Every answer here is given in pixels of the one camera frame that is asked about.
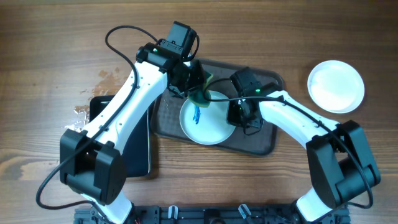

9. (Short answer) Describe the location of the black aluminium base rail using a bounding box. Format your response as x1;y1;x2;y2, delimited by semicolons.
73;204;351;224

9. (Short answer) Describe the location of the green yellow sponge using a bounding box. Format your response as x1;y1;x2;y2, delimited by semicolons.
188;72;213;108

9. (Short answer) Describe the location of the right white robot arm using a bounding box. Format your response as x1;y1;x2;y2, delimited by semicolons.
233;81;381;222

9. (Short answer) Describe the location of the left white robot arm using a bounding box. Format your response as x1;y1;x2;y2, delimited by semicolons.
59;40;205;223

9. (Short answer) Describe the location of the black water tray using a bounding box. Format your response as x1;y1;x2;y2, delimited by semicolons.
89;95;151;177

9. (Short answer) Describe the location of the white plate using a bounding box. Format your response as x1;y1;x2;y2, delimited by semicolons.
307;60;365;114
179;100;235;145

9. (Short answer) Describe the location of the left black cable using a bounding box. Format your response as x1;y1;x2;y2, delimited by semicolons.
35;25;162;211

